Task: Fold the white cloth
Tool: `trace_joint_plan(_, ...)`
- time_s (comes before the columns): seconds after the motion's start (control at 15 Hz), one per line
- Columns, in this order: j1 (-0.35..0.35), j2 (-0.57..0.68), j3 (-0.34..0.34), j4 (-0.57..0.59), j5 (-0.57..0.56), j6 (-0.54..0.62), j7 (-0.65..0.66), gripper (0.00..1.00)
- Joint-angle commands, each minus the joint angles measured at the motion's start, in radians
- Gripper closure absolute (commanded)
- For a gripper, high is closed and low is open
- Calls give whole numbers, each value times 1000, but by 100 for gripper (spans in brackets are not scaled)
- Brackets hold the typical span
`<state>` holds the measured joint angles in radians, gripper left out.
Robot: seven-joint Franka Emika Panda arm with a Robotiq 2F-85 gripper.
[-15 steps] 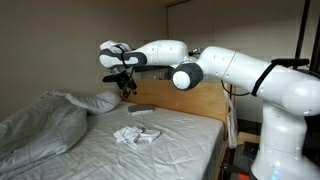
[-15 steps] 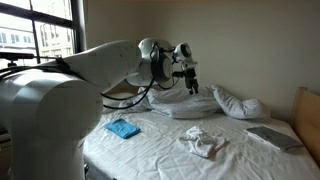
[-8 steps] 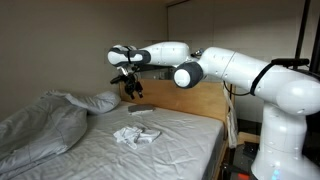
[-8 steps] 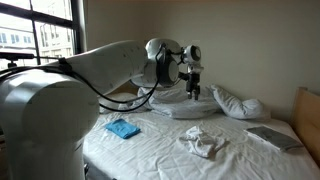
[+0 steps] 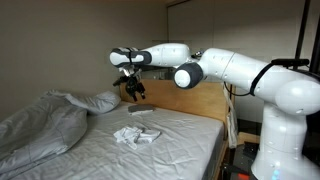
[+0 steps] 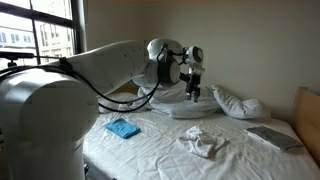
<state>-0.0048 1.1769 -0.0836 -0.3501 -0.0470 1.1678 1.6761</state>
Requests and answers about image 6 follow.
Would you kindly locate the wooden headboard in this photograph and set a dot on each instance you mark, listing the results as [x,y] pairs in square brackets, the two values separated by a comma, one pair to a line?
[306,123]

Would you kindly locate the black stereo camera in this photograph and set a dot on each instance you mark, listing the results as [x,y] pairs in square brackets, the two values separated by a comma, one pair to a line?
[16,56]

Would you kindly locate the grey duvet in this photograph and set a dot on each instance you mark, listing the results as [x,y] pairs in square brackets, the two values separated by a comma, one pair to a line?
[186,106]

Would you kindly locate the white sheeted mattress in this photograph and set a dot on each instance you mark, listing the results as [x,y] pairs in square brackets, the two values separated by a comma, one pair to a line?
[150,156]

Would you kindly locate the white cloth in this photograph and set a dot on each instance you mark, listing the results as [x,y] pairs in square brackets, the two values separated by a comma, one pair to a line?
[201,141]

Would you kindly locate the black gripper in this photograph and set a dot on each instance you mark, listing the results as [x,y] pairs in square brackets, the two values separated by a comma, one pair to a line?
[194,81]

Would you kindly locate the blue folded cloth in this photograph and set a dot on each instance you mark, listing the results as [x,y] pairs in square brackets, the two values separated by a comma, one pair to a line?
[121,128]

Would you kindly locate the white pillow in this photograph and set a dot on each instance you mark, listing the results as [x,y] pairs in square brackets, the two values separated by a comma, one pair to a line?
[236,106]

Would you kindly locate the dark window frame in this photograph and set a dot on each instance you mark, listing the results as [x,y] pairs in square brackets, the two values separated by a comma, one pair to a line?
[76,30]

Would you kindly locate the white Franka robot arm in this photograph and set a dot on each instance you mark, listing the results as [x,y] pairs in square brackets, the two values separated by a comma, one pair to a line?
[43,120]

